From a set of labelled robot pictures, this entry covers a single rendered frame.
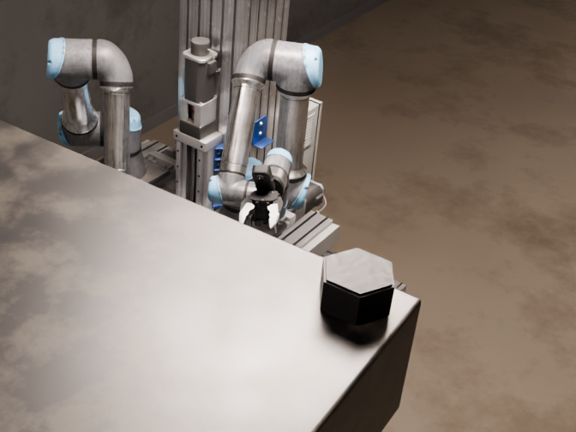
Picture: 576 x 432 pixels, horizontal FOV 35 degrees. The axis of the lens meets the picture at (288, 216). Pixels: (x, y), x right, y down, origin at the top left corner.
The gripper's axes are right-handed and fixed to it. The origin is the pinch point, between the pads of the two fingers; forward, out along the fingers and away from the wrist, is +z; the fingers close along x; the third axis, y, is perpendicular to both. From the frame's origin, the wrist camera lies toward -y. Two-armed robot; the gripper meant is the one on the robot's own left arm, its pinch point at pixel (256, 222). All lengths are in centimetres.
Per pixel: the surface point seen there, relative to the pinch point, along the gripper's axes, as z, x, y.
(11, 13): -199, 153, 25
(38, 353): 110, 1, -56
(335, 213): -226, 9, 146
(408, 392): -101, -35, 152
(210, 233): 82, -12, -54
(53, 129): -217, 153, 95
